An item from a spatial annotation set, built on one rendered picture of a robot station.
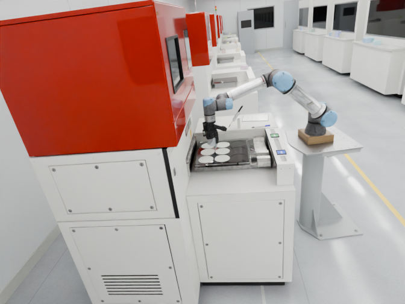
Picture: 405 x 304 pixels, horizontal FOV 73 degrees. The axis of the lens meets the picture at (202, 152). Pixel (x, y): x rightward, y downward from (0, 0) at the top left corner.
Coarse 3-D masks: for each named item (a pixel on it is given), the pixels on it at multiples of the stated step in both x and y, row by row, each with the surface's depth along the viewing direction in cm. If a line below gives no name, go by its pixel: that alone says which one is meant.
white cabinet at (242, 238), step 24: (264, 192) 155; (288, 192) 153; (192, 216) 167; (216, 216) 165; (240, 216) 163; (264, 216) 162; (288, 216) 160; (216, 240) 173; (240, 240) 172; (264, 240) 170; (288, 240) 168; (216, 264) 183; (240, 264) 181; (264, 264) 179; (288, 264) 177
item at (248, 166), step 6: (198, 168) 182; (204, 168) 182; (210, 168) 182; (216, 168) 181; (222, 168) 181; (228, 168) 181; (234, 168) 180; (240, 168) 180; (246, 168) 179; (252, 168) 179
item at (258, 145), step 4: (256, 144) 198; (260, 144) 197; (264, 144) 196; (256, 148) 192; (260, 148) 191; (264, 148) 190; (256, 156) 182; (260, 164) 173; (264, 164) 173; (268, 164) 173
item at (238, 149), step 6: (234, 144) 197; (240, 144) 196; (246, 144) 195; (198, 150) 195; (234, 150) 189; (240, 150) 188; (246, 150) 186; (198, 156) 186; (234, 156) 180; (240, 156) 180; (246, 156) 178; (198, 162) 178; (210, 162) 176; (216, 162) 176; (222, 162) 175; (228, 162) 174
